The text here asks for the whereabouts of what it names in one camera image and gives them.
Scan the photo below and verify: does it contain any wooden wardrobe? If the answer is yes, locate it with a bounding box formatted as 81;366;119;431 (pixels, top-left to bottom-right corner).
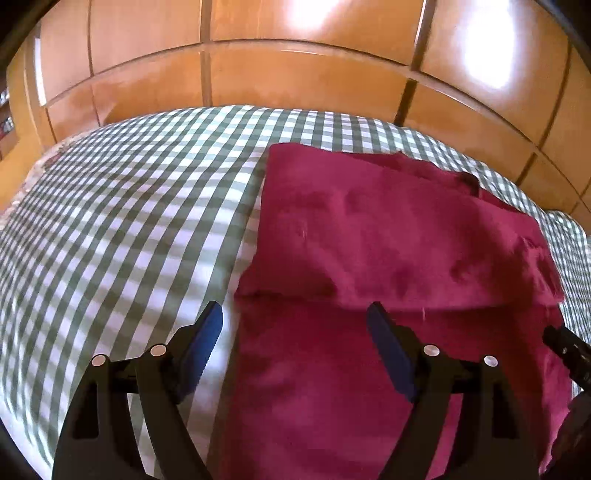
0;0;591;222

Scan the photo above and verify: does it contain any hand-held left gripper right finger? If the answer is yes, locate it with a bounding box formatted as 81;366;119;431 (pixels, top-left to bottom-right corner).
366;301;541;480

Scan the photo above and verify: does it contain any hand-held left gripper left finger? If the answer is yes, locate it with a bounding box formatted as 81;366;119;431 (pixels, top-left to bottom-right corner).
52;300;225;480

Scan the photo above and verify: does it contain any red garment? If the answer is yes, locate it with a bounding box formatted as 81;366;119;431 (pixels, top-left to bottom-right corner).
215;142;575;480

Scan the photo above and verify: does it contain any wooden wall shelf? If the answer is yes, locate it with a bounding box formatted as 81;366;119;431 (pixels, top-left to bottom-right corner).
0;88;21;160

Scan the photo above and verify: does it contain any green checked bed sheet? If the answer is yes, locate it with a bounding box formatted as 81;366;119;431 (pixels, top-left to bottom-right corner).
0;105;591;467

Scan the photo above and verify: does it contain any floral bed sheet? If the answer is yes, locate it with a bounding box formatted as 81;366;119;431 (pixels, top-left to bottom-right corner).
0;134;88;222

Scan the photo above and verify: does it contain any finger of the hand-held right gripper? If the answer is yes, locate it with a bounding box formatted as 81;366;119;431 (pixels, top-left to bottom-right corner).
542;325;591;398

